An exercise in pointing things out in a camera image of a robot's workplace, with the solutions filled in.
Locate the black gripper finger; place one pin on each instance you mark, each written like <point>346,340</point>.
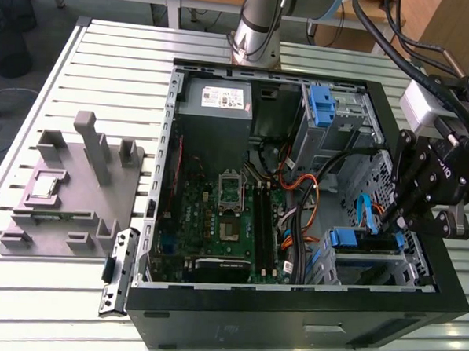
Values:
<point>414,165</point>
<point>436,223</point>

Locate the hard disk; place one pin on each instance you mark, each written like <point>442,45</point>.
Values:
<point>343,238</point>

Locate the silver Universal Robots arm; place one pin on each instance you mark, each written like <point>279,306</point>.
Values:
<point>257,39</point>

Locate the grey metal disk bay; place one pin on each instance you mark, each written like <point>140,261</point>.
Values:
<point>368,259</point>

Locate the grey metal drive cage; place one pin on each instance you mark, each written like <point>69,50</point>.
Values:
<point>338,141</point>

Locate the blue plastic drive latch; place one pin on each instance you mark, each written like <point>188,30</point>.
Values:
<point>321,105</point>

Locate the small wooden desk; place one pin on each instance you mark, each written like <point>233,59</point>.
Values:
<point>344,36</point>

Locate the wooden cabinet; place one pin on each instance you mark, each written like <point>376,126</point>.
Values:
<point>443,17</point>

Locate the black RAM slot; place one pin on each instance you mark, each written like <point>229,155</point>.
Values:
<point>269,224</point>
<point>258,224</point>

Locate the black open PC case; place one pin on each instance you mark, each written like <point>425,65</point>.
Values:
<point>289,328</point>

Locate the CPU socket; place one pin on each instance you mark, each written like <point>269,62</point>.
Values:
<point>230,229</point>

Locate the grey power supply unit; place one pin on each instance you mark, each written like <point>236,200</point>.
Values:
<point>212,143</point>

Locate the green motherboard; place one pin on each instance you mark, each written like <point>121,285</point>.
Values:
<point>200,221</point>

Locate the black graphics card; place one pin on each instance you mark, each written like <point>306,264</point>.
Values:
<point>218,269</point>

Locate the grey parts rack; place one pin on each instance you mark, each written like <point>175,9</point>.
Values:
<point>87,199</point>

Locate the green RAM stick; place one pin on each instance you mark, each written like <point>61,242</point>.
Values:
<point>47,217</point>

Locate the silver CPU chip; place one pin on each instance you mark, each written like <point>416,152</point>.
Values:
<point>44,187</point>

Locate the black office chair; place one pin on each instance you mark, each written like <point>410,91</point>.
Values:
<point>10,30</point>

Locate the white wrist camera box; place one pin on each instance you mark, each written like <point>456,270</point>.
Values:
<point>423,106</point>

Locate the grey metal card retainer bracket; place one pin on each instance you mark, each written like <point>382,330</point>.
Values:
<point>121,272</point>

